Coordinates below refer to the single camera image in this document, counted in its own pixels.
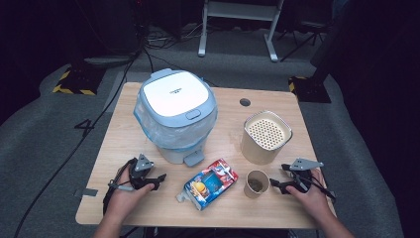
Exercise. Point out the translucent plastic bin liner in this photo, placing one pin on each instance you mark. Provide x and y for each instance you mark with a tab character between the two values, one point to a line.
171	135

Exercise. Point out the beige container with perforated strainer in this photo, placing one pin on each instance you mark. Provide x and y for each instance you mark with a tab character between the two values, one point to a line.
256	152

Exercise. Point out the black yellow striped base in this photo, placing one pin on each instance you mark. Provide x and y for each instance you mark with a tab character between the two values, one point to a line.
310	91
77	81

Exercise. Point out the white metal table frame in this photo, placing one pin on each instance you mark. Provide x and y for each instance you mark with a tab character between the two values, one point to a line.
239	10

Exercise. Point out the blue snack packet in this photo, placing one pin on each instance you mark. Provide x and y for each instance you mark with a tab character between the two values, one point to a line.
211	183

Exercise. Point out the grey tape piece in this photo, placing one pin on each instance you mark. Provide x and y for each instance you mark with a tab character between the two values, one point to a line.
86	192

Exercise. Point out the person's left hand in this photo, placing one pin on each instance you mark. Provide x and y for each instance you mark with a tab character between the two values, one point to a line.
120	201

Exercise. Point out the person's right hand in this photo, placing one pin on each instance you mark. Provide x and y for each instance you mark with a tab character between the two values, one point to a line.
313	201

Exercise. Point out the brown paper cup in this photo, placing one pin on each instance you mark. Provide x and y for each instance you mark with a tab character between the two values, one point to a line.
248	192

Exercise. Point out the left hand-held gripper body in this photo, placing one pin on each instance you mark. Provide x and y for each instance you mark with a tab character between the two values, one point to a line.
142	163

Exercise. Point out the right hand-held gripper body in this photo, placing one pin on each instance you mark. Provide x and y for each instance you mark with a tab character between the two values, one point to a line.
302	178

